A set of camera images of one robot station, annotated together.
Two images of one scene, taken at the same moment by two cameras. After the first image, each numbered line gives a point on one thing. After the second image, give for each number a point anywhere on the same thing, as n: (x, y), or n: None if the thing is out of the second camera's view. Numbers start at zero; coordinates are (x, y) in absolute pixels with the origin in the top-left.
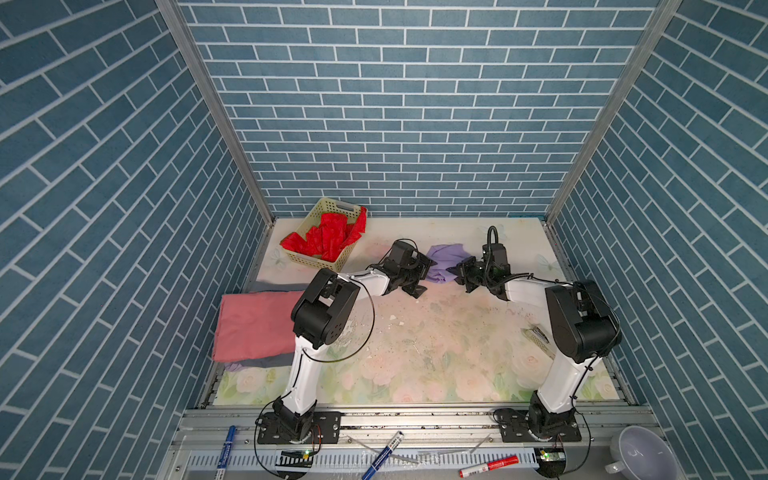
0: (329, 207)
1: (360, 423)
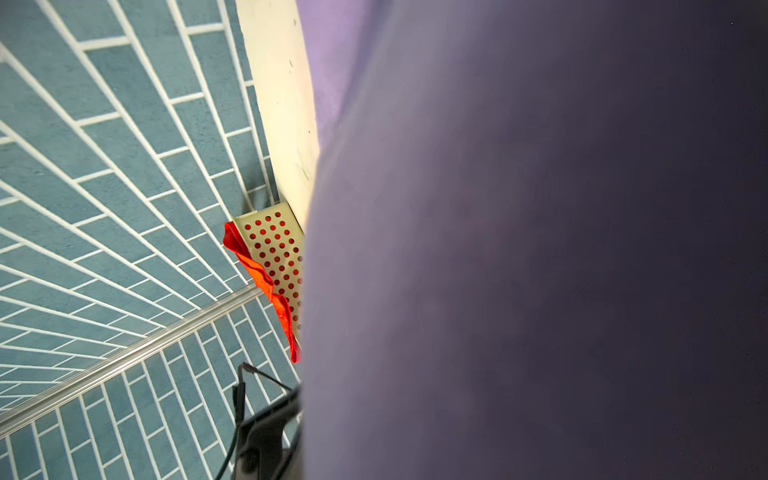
0: (275, 238)
1: None
